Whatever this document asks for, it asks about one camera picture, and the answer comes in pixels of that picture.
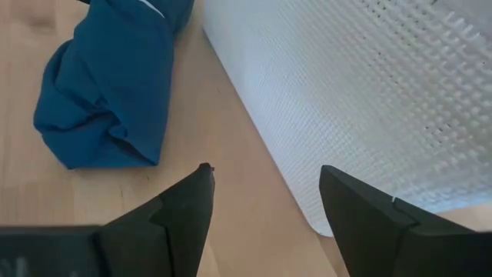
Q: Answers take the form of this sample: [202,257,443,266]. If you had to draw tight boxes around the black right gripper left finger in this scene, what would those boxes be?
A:
[94,162,215,277]

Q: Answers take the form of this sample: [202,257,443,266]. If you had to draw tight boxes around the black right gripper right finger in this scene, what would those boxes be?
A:
[319,165,492,277]

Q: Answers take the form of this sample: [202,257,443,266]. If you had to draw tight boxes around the white plastic basket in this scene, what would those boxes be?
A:
[201,0,492,238]

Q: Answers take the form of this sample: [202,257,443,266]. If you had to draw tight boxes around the blue cloth bundle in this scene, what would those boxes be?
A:
[33,0,196,170]

